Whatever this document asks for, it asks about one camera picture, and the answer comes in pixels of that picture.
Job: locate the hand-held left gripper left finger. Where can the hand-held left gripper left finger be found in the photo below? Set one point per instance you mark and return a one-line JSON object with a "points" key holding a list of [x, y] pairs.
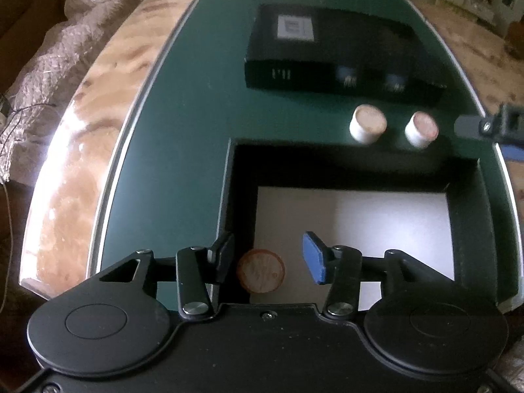
{"points": [[223, 254]]}

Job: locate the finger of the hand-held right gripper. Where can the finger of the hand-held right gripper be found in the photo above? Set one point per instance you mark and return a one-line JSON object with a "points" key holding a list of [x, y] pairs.
{"points": [[513, 152], [470, 127]]}

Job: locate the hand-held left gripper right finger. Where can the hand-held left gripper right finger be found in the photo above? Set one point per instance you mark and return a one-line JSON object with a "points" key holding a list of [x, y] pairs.
{"points": [[313, 258]]}

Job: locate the white cylinder with cork top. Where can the white cylinder with cork top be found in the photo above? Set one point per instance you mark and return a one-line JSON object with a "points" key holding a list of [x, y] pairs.
{"points": [[261, 271], [421, 130], [368, 125]]}

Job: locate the black box white bottom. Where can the black box white bottom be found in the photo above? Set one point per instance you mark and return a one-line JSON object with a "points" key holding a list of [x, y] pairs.
{"points": [[352, 213]]}

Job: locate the glossy wooden desktop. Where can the glossy wooden desktop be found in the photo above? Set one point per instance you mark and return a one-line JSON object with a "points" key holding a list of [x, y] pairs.
{"points": [[94, 139]]}

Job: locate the dark green desk mat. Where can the dark green desk mat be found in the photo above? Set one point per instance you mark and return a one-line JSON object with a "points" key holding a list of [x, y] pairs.
{"points": [[180, 131]]}

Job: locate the black rectangular box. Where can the black rectangular box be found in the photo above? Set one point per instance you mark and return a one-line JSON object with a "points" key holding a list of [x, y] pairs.
{"points": [[344, 49]]}

